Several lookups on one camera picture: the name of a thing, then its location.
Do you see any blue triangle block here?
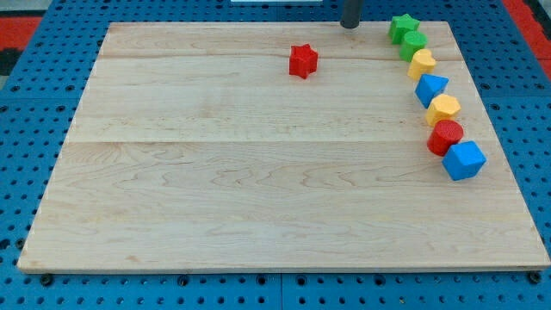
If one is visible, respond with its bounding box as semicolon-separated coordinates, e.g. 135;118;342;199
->
415;73;449;109

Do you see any green cylinder block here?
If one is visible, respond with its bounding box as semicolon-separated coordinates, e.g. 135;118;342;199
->
399;31;428;62

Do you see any yellow hexagon block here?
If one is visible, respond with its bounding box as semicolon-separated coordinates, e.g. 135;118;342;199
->
425;94;461;127

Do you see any green star block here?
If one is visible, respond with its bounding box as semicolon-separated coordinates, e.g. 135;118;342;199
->
388;13;420;45

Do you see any yellow heart block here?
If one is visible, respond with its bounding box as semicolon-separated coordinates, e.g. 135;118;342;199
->
407;48;437;81

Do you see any grey cylindrical robot arm tip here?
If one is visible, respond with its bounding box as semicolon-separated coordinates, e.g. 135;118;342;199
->
340;0;364;29

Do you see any blue cube block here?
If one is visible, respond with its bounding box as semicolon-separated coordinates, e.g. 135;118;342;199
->
442;141;486;181

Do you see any red cylinder block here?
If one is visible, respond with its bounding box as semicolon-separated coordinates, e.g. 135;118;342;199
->
427;120;464;157

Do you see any red star block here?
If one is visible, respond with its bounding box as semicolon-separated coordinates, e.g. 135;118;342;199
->
288;44;319;79

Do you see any light wooden board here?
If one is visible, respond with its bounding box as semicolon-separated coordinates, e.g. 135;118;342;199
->
17;22;550;274

